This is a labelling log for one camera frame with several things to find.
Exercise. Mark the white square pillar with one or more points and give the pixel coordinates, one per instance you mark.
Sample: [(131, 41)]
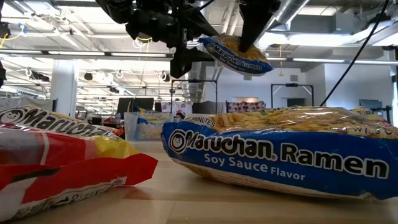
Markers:
[(63, 90)]

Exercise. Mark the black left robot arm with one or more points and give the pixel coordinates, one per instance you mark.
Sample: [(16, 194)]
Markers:
[(115, 9)]

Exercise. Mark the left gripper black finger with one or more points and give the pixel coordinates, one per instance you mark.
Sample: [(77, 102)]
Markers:
[(183, 60), (199, 26)]

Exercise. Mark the black metal frame stand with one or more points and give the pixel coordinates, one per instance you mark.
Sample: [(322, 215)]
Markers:
[(192, 81), (292, 85)]

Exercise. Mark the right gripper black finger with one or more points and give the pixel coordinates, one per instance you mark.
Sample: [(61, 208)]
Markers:
[(255, 18)]

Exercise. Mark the grey partition screen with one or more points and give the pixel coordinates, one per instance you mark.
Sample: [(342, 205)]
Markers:
[(31, 102)]

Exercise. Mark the linear ceiling light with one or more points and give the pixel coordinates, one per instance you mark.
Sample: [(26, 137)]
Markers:
[(77, 53)]

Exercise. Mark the clear plastic bin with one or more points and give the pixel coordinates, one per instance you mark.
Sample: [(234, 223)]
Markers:
[(130, 130)]

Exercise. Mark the black desk monitor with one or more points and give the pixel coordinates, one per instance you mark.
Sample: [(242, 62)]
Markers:
[(133, 104)]

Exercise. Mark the computer monitor on arm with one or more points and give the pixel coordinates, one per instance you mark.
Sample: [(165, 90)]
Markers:
[(370, 103)]

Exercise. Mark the silver ventilation duct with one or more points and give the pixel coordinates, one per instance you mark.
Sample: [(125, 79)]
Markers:
[(196, 84)]

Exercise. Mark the polka dot fabric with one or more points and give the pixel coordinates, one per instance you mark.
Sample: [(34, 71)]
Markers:
[(245, 107)]

